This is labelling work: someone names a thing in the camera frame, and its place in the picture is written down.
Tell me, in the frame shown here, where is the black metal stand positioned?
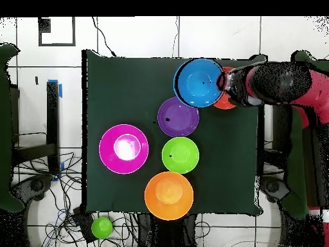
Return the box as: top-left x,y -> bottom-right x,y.
12,79 -> 64,178

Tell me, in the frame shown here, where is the blue bowl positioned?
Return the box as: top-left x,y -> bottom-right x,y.
173,57 -> 226,109

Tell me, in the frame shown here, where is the green covered side table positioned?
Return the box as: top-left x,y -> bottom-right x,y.
0,42 -> 24,213
280,50 -> 329,219

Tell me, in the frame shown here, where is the large light orange bowl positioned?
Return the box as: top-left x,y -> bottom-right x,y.
143,171 -> 195,221

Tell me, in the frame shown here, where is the large magenta bowl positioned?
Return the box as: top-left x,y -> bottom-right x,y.
98,123 -> 150,176

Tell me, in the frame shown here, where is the small green round bowl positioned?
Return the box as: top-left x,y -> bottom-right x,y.
91,216 -> 114,240

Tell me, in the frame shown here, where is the dark green table cloth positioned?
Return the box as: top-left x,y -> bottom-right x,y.
81,48 -> 267,216

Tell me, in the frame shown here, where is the purple bowl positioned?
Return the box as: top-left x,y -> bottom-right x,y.
157,96 -> 200,138

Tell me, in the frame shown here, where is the black square floor frame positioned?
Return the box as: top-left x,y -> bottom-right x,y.
38,17 -> 77,47

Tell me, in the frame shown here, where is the large red-orange bowl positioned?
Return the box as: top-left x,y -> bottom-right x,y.
213,66 -> 239,111

